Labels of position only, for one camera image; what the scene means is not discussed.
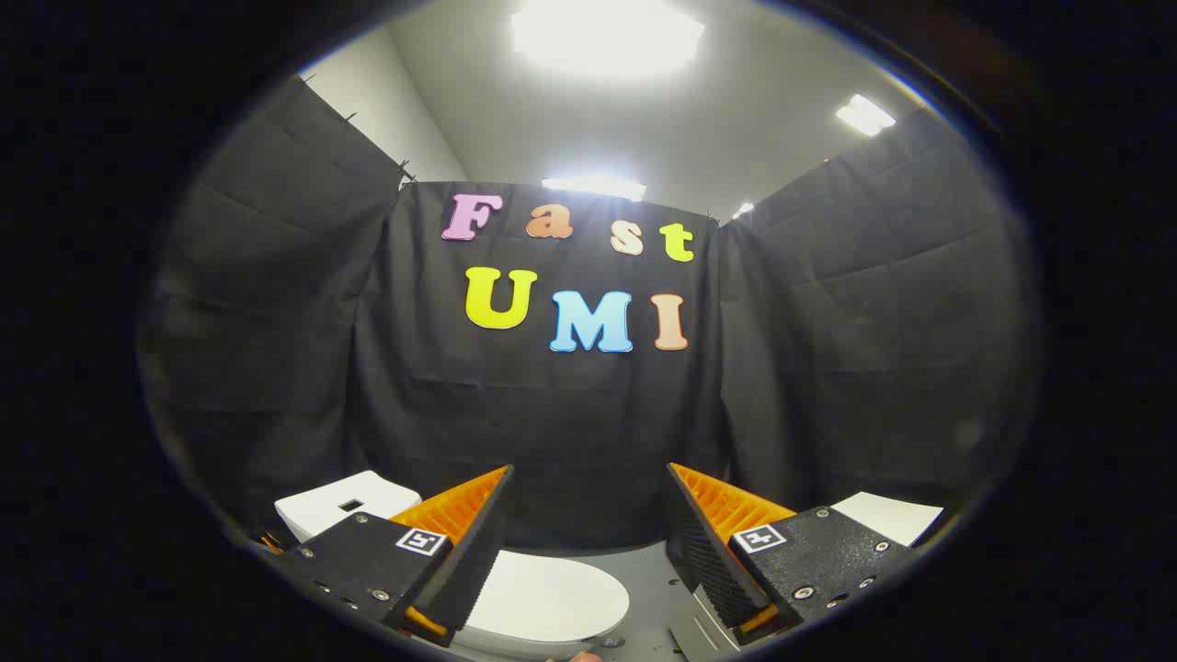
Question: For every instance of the white toilet lid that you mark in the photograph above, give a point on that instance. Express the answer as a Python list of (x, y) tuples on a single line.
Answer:
[(552, 598)]

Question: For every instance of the large ceiling light panel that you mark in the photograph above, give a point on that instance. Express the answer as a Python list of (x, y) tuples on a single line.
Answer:
[(607, 37)]

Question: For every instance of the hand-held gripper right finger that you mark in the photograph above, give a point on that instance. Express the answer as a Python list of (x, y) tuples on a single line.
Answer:
[(708, 570)]

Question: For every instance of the long ceiling light panel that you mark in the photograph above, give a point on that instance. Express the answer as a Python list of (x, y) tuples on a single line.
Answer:
[(593, 187)]

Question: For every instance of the black backdrop cloth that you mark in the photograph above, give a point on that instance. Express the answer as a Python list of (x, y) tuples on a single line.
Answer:
[(570, 414)]

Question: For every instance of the tiny ceiling light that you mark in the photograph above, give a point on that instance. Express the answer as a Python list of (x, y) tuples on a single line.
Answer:
[(743, 210)]

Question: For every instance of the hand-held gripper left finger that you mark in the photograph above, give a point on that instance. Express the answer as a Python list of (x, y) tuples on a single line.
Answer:
[(464, 570)]

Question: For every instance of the white toilet tank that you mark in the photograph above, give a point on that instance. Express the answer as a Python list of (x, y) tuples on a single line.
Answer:
[(317, 517)]

